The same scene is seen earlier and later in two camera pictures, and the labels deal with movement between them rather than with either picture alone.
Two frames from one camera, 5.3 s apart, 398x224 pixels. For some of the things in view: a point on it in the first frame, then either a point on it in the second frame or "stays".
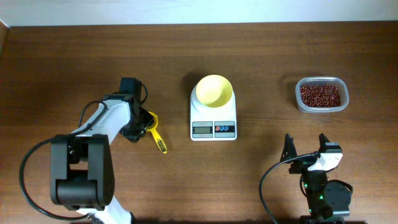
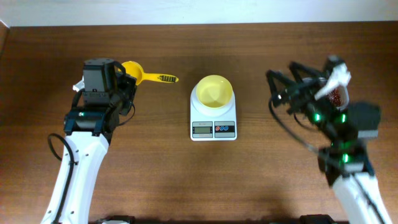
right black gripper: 301,163 -> 301,94
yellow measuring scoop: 155,136 -> 134,70
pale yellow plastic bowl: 214,90 stays
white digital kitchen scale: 213,124 stays
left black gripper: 135,136 -> 130,83
